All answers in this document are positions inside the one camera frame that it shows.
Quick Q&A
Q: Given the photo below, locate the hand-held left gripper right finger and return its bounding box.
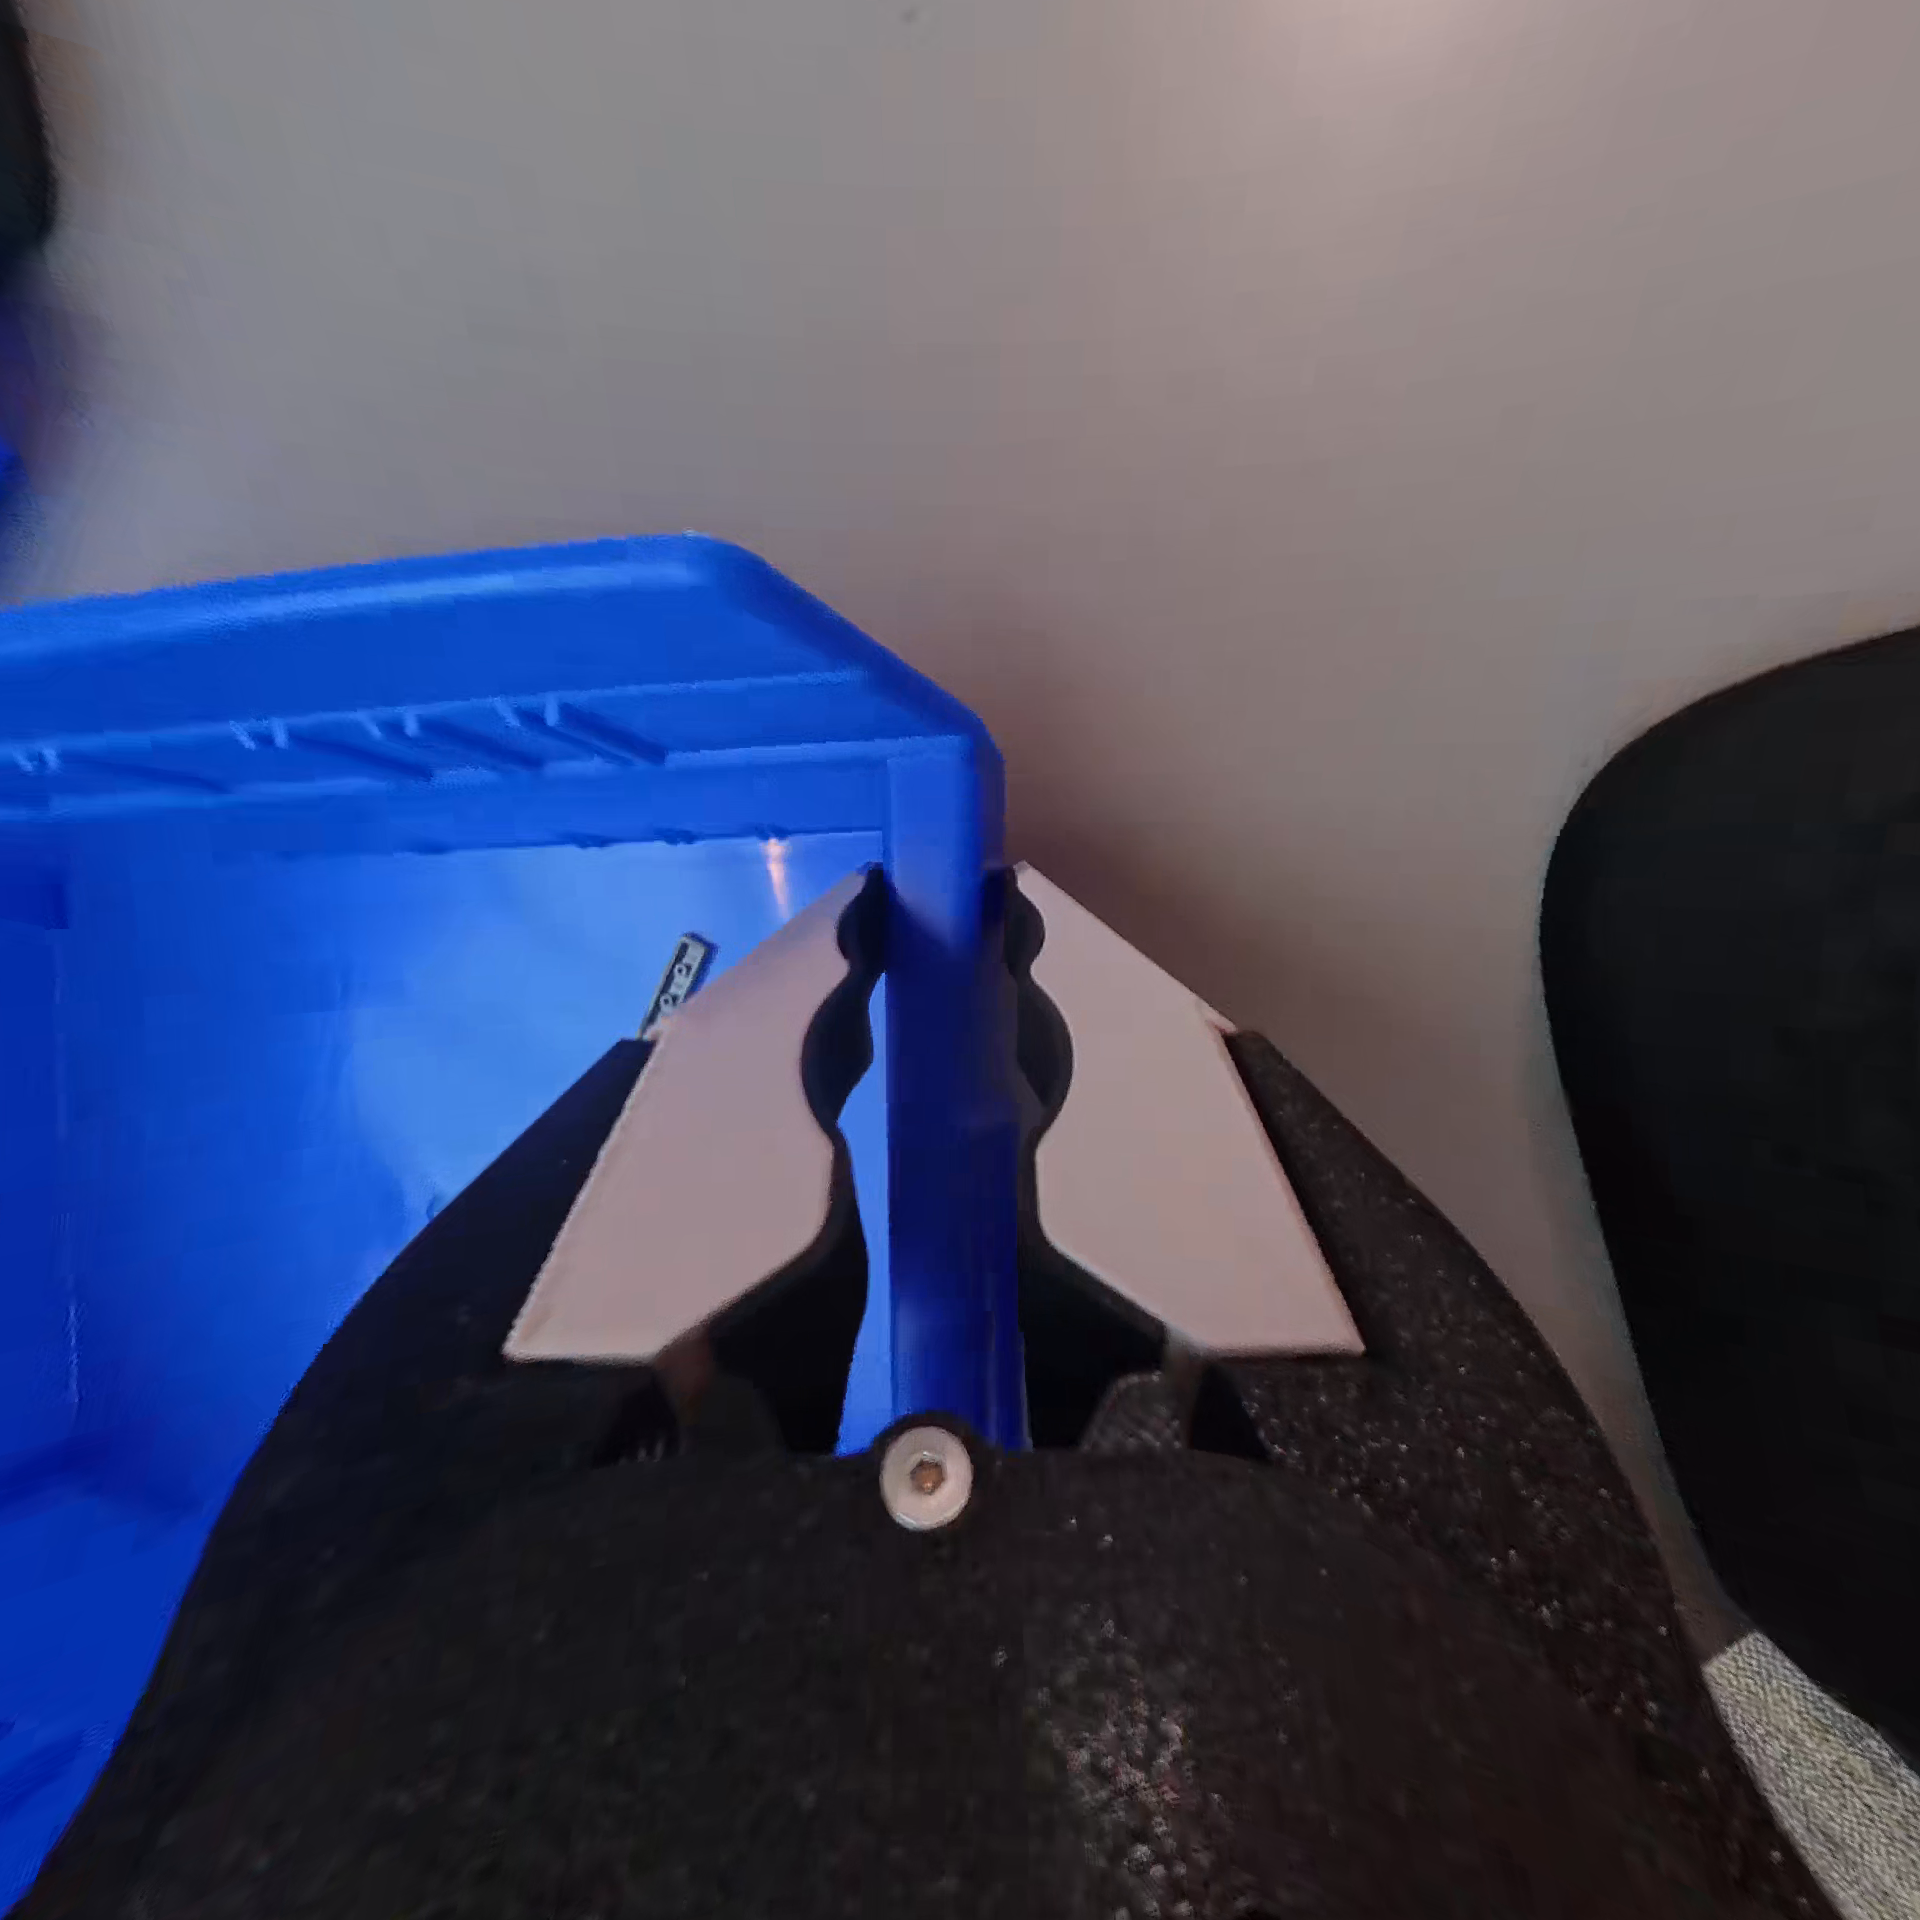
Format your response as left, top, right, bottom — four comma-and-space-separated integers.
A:
986, 863, 1364, 1447

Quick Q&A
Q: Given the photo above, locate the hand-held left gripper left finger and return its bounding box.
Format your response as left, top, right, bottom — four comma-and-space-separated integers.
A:
503, 863, 891, 1452

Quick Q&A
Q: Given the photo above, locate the blue plastic bin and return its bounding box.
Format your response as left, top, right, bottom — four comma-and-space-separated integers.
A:
0, 530, 1040, 1920

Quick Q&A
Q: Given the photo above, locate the grey desk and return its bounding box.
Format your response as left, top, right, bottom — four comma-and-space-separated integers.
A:
0, 0, 1920, 1652

